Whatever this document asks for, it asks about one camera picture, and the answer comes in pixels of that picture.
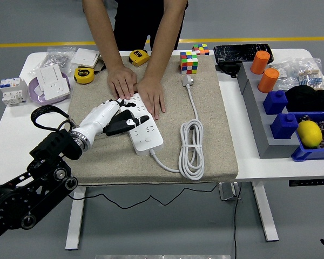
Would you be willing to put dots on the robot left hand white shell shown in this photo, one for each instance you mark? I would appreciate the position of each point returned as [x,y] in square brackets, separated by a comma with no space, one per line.
[100,118]

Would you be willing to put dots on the person's right hand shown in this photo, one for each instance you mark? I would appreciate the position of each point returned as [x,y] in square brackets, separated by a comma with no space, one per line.
[122,81]

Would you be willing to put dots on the person's left hand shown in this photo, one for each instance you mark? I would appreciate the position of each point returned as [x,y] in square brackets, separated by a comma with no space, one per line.
[152,94]

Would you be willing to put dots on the black plug adapter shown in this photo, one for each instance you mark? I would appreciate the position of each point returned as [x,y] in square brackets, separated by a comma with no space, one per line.
[124,115]

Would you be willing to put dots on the white power strip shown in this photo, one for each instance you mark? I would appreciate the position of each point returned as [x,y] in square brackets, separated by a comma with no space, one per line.
[151,132]

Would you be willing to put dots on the person's right forearm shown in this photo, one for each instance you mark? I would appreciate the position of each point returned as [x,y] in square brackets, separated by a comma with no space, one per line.
[102,32]

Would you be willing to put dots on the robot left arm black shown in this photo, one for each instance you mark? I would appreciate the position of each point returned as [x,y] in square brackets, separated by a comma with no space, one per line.
[29,194]

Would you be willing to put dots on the person's left forearm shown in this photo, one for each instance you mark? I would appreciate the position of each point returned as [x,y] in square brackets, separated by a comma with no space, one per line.
[164,37]

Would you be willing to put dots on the large colourful puzzle cube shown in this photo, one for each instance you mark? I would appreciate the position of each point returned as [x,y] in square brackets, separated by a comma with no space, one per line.
[189,63]

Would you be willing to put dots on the grey-brown mat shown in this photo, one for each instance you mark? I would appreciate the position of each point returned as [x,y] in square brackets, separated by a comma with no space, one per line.
[110,167]

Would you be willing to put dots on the person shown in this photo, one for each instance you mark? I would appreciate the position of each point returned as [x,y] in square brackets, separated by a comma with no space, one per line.
[140,21]

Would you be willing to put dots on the black table control panel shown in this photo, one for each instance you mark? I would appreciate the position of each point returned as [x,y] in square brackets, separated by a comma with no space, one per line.
[310,182]

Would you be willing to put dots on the small colourful puzzle cube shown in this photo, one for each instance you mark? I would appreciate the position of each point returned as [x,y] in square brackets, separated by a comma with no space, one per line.
[201,49]

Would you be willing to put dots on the white table leg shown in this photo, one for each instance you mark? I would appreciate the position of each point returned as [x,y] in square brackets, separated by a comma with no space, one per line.
[75,221]
[266,215]

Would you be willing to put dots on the clear bag of screws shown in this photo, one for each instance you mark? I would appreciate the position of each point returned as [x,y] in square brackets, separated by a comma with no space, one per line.
[56,58]

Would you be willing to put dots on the purple plate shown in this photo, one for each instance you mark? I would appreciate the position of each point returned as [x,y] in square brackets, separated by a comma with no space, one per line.
[31,90]

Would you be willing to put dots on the white circuit breaker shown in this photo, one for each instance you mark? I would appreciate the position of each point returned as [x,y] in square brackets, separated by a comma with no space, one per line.
[13,91]

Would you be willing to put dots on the blue plastic bin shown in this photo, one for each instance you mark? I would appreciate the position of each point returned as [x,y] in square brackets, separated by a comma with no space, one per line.
[302,155]

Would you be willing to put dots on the black wrapped tray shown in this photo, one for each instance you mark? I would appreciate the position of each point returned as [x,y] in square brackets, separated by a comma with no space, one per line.
[240,52]

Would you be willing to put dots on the grey stepped block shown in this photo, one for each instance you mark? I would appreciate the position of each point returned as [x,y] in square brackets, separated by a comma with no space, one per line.
[259,121]

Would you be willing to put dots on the orange cylinder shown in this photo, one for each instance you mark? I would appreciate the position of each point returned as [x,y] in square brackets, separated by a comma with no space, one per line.
[260,63]
[268,81]

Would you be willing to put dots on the yellow lemon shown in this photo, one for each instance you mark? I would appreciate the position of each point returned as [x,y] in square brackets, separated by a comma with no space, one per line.
[309,134]

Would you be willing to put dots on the silver box under table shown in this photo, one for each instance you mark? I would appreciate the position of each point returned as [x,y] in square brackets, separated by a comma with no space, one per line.
[228,191]

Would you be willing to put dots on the blue block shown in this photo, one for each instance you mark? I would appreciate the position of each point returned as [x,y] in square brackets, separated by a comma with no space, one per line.
[275,103]
[284,126]

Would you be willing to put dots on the clear bag of small parts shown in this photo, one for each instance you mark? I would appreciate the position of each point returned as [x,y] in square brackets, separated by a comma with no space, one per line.
[287,78]

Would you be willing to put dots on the black cloth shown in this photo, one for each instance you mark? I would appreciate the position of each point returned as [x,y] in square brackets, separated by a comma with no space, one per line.
[307,99]

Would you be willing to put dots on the clear bag of resistors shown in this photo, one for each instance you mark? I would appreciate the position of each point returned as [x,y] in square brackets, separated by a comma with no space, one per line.
[311,76]

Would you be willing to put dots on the white square switch panel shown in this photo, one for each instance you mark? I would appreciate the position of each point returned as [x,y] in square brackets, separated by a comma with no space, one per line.
[85,57]

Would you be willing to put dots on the white wall socket panel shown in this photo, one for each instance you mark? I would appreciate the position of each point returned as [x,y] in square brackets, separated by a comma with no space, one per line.
[56,89]

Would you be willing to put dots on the white rocker switch panel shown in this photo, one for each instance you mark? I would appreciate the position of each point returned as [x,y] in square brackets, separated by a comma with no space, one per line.
[51,74]

